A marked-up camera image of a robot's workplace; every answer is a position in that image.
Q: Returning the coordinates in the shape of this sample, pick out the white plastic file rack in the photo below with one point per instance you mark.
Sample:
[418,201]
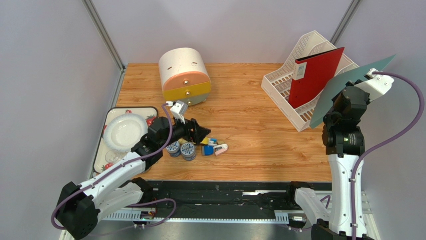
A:
[277,84]

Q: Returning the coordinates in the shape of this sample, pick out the blue patterned tape roll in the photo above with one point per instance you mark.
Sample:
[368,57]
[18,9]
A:
[188,151]
[174,149]

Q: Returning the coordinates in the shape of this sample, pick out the yellow bone-shaped eraser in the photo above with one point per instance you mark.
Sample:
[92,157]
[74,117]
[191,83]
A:
[205,141]

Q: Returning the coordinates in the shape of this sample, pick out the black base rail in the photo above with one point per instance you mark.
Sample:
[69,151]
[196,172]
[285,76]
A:
[235,200]

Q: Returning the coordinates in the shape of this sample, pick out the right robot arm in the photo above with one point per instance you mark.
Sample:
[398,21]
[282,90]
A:
[344,144]

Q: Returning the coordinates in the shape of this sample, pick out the round drawer storage box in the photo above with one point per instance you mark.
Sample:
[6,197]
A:
[184,76]

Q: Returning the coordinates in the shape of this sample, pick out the strawberry pattern tray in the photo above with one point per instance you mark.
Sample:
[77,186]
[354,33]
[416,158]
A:
[105,157]

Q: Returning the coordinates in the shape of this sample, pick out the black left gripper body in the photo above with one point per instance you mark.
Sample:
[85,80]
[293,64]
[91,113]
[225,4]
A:
[180,130]

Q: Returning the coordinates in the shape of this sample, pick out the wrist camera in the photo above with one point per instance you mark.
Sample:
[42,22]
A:
[178,110]
[376,85]

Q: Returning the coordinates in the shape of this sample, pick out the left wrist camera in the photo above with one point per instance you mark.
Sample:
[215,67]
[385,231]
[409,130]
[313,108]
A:
[178,110]

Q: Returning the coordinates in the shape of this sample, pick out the teal file folder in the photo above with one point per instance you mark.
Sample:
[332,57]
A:
[338,83]

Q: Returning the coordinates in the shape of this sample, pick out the red file folder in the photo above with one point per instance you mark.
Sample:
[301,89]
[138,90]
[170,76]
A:
[311,75]

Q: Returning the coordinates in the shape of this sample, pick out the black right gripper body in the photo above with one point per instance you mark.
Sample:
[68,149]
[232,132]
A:
[353,89]

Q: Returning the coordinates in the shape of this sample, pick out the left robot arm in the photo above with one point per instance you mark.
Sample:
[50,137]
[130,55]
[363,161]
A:
[82,206]

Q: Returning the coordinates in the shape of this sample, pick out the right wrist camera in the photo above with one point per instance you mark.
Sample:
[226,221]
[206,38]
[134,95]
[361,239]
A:
[376,85]

